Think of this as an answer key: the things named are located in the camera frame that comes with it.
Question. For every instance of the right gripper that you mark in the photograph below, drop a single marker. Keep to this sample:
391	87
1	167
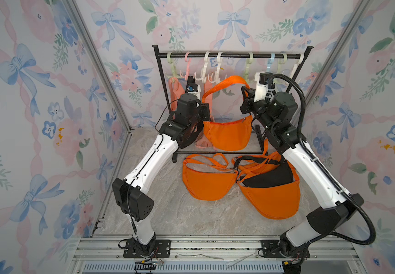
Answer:
249	102

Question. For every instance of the orange bag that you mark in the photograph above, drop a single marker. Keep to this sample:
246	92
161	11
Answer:
276	202
233	136
208	186

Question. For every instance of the pink bag with buckle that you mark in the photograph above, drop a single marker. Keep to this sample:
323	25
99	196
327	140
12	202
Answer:
202	141

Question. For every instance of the black strap bag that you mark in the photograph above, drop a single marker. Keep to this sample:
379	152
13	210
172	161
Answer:
256	171

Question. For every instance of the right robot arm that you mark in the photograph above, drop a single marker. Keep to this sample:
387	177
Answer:
336	204

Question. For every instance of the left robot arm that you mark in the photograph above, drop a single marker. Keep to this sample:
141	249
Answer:
180	130

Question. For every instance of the blue plastic hook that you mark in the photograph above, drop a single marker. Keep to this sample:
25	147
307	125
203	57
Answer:
270	63

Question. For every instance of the green plastic hook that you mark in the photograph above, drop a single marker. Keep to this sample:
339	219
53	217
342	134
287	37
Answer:
249	62
281	63

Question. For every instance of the white hook far right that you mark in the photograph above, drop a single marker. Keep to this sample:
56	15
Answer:
296	65

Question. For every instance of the white plastic hook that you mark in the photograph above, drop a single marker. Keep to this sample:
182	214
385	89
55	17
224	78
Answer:
203	73
217	63

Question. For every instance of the pink plastic hook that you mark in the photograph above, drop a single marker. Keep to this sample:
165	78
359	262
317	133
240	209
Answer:
188	62

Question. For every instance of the pink bag far left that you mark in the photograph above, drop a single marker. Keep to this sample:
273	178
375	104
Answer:
176	90

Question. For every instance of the pale green hook far left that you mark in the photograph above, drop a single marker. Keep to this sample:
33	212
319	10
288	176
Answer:
172	66

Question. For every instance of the black metal clothes rack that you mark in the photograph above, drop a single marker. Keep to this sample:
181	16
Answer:
238	55

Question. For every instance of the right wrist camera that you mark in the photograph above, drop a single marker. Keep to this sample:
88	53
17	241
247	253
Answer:
262	85

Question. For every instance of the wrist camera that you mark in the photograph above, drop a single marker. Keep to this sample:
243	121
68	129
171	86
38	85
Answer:
192	87
262	85

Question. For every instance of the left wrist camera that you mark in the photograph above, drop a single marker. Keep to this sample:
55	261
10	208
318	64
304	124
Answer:
192	87

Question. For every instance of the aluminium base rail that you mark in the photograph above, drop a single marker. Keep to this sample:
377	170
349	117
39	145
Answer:
104	254

